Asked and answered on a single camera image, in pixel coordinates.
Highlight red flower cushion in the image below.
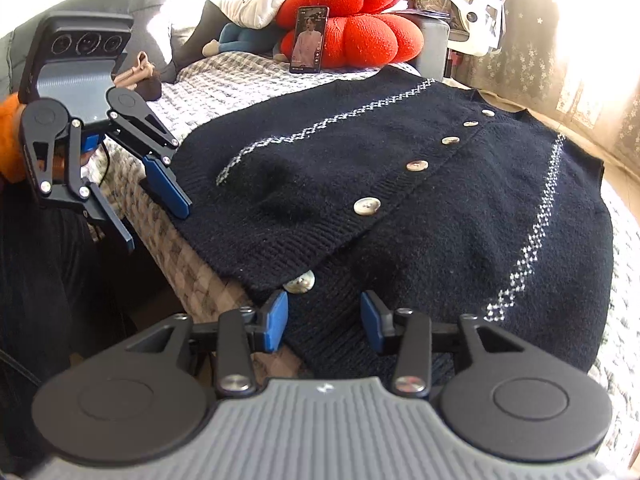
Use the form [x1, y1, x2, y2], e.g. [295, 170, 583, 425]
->
[272, 0, 426, 69]

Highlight person's left forearm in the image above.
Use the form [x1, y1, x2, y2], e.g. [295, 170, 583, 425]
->
[0, 94, 32, 184]

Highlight black cable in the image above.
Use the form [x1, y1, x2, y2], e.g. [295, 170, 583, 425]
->
[97, 137, 116, 187]

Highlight dark grey throw pillow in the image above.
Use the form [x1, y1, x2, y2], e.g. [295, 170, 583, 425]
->
[171, 0, 232, 84]

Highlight blue plush doll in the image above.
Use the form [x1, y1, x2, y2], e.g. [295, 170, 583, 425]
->
[202, 22, 287, 59]

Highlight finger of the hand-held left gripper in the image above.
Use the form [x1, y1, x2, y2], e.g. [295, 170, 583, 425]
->
[107, 102, 194, 221]
[21, 119, 137, 254]

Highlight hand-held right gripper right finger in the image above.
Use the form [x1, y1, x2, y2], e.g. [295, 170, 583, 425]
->
[360, 289, 529, 397]

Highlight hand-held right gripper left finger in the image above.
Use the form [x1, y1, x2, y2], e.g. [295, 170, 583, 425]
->
[122, 290, 290, 397]

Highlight black knit cardigan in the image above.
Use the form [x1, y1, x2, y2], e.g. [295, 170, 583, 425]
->
[177, 65, 617, 387]

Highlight black smartphone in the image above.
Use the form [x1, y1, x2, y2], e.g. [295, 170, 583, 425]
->
[289, 5, 330, 75]

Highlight grey checkered blanket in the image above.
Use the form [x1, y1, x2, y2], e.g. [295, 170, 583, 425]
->
[94, 52, 640, 467]

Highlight white office chair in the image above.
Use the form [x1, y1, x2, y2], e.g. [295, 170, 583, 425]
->
[414, 0, 524, 59]

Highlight grey floral curtain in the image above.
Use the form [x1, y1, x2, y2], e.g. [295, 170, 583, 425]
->
[449, 0, 640, 172]

